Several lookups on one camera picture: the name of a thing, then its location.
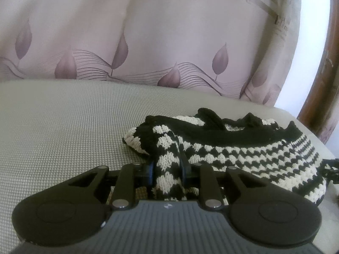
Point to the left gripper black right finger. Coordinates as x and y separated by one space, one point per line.
256 209

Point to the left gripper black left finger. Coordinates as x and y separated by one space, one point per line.
77 208

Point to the black white striped knit sweater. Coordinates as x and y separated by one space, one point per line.
284 156

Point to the beige fabric mattress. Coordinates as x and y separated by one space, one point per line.
52 131

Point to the brown wooden door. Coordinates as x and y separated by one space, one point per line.
320 110

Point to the pink leaf print curtain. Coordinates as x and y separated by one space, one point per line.
240 49

